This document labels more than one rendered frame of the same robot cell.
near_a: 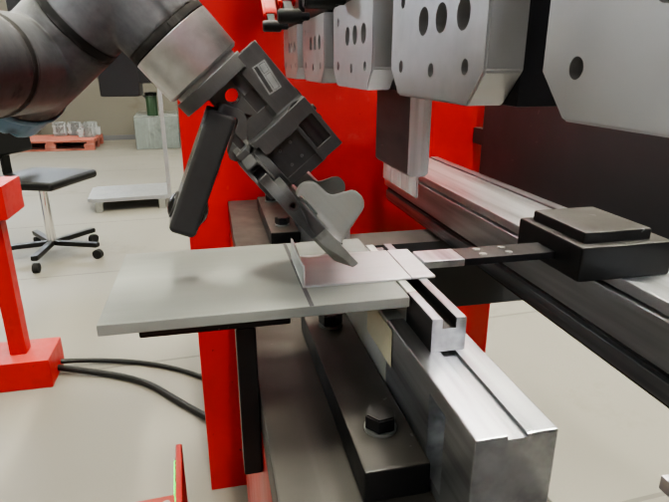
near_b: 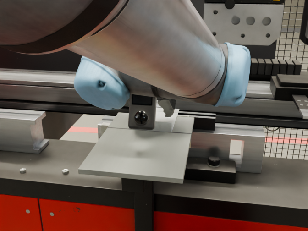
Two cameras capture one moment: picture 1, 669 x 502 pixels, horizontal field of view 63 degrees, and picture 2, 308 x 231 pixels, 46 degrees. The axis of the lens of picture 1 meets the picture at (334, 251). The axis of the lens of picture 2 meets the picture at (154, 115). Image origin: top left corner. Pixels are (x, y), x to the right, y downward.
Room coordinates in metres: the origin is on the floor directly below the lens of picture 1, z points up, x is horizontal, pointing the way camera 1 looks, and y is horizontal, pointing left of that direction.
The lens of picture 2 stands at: (0.25, 0.67, 1.32)
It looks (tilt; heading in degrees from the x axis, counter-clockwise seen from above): 22 degrees down; 292
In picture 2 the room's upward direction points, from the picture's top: straight up
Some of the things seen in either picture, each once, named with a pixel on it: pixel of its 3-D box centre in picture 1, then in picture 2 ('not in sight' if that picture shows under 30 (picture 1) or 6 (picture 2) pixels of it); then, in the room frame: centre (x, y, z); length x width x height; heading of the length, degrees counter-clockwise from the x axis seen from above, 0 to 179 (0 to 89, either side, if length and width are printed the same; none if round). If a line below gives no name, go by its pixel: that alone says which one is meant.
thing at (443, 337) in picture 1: (407, 289); (172, 118); (0.51, -0.07, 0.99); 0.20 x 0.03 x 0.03; 13
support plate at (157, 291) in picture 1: (253, 278); (144, 141); (0.51, 0.08, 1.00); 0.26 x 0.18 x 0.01; 103
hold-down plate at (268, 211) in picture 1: (276, 218); not in sight; (1.12, 0.12, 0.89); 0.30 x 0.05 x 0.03; 13
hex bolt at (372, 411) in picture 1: (380, 419); (213, 161); (0.39, -0.04, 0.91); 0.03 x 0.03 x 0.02
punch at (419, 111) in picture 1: (400, 138); not in sight; (0.54, -0.06, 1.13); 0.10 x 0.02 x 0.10; 13
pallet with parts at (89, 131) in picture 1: (55, 135); not in sight; (8.46, 4.23, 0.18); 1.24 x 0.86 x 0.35; 106
